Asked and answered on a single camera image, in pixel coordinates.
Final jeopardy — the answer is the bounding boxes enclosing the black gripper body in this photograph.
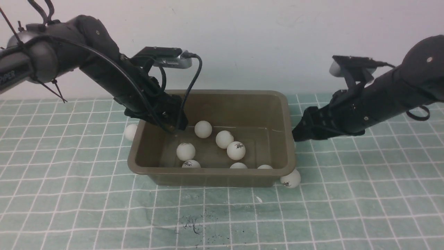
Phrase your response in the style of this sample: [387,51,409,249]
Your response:
[313,69,431,136]
[80,54,188,130]

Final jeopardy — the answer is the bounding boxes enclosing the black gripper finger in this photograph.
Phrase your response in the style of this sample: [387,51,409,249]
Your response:
[292,108,318,142]

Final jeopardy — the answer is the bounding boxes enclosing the white ping-pong ball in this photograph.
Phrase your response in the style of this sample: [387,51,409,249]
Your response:
[230,162,248,169]
[176,143,196,161]
[227,141,246,160]
[123,124,138,141]
[257,165,273,169]
[280,169,301,189]
[194,120,212,138]
[215,130,234,149]
[182,159,201,168]

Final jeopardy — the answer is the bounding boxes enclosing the olive green plastic bin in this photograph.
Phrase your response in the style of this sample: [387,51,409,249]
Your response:
[127,90,296,187]

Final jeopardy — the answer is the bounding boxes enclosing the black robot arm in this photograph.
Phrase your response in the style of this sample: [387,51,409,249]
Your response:
[292,35,444,142]
[0,15,197,132]

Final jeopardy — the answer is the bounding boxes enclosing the green checkered table mat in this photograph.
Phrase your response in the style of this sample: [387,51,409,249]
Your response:
[0,99,444,250]

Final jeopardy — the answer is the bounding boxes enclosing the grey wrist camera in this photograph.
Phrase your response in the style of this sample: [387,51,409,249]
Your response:
[130,47,192,69]
[329,55,391,90]

